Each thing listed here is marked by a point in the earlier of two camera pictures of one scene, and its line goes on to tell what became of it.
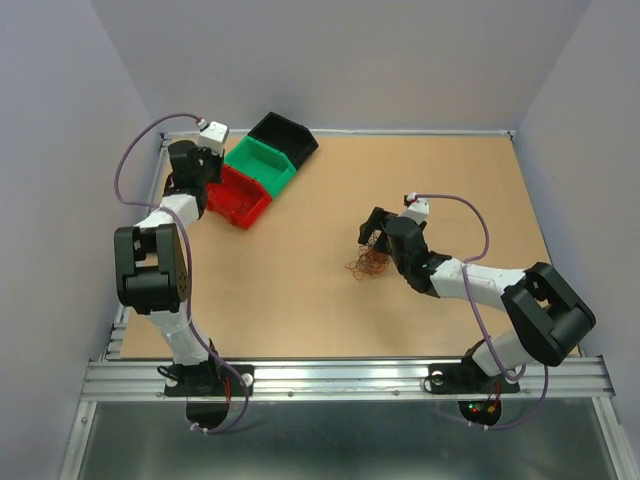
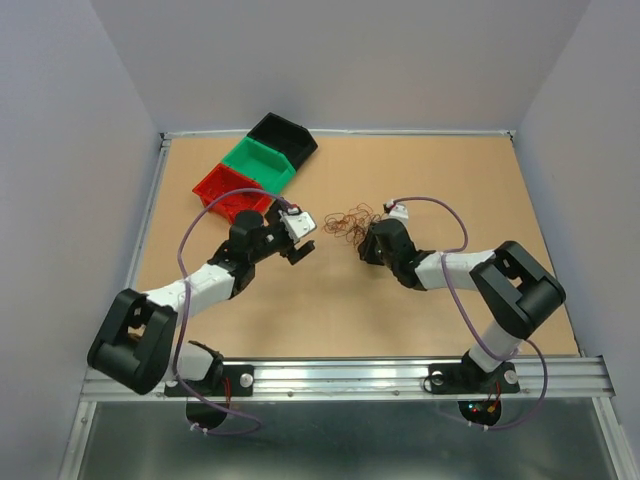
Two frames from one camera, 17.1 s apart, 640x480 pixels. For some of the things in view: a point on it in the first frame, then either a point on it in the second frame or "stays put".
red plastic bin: [238, 197] stays put
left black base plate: [211, 380] stays put
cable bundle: [369, 262] → [354, 223]
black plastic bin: [291, 138] stays put
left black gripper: [216, 159] → [272, 218]
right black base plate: [467, 378] stays put
